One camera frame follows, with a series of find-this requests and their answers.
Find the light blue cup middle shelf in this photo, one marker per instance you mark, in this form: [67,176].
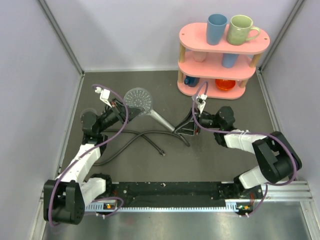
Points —
[229,60]

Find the aluminium rail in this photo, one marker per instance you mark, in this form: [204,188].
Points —
[243,204]

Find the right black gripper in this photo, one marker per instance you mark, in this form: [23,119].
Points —
[187,126]

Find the dark blue cup bottom shelf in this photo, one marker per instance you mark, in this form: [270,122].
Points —
[191,81]

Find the pink three-tier shelf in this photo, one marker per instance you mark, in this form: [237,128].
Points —
[192,37]

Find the pink cup middle shelf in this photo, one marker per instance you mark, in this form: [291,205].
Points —
[199,56]

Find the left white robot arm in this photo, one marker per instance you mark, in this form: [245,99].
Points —
[75,170]

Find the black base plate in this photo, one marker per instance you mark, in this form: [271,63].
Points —
[173,194]

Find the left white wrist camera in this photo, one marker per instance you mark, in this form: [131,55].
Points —
[104,95]

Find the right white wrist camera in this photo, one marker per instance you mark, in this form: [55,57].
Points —
[200,103]

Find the grey shower head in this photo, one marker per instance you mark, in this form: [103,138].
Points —
[141,98]

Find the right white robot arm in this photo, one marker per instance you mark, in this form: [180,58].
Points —
[276,159]

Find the blue tumbler on top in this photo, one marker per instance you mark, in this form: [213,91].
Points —
[216,25]

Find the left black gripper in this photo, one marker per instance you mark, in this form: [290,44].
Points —
[121,114]

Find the orange bowl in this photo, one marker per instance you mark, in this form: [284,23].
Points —
[224,84]

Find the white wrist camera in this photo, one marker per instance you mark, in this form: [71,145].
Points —
[200,103]
[104,95]

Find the green mug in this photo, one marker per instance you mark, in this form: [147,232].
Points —
[241,30]

